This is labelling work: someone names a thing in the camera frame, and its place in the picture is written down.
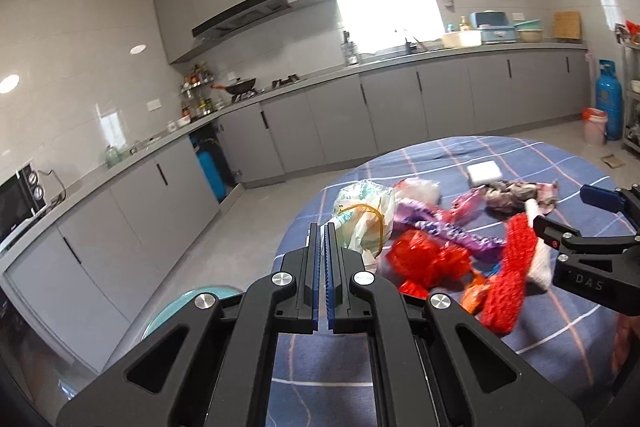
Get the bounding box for red mesh net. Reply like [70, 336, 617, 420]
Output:
[480, 213, 538, 337]

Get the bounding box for white red plastic bag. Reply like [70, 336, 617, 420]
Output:
[393, 176, 442, 207]

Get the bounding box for white bucket red liner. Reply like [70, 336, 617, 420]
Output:
[582, 107, 608, 146]

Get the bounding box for white microwave oven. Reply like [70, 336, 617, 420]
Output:
[0, 164, 47, 244]

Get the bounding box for light blue trash bin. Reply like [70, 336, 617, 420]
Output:
[141, 284, 245, 341]

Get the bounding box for green kettle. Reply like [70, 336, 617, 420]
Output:
[104, 145, 122, 168]

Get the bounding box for spice rack with bottles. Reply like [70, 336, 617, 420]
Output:
[180, 62, 215, 121]

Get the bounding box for gas stove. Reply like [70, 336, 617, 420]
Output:
[231, 74, 300, 103]

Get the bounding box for blue plaid tablecloth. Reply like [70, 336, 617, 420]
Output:
[269, 134, 634, 427]

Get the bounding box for purple foil wrapper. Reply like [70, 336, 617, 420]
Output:
[394, 198, 506, 263]

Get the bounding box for grey lower cabinets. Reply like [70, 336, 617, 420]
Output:
[1, 42, 590, 371]

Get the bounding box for blue bread box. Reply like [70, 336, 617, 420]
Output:
[469, 11, 516, 44]

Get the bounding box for black wok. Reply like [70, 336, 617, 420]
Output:
[212, 78, 256, 96]

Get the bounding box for blue water filter tank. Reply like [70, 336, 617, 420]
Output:
[196, 150, 227, 202]

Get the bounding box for white printed plastic bag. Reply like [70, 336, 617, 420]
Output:
[330, 180, 396, 272]

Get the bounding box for pink transparent wrapper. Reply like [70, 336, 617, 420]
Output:
[449, 186, 485, 227]

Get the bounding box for utensil holder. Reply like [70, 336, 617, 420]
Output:
[341, 30, 359, 66]

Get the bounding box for blue gas cylinder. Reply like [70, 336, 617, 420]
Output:
[596, 60, 624, 141]

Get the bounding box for plaid cloth scrap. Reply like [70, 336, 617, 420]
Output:
[484, 181, 559, 216]

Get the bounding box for black range hood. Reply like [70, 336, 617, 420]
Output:
[192, 0, 291, 40]

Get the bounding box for white tissue pack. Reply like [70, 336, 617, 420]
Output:
[466, 160, 503, 186]

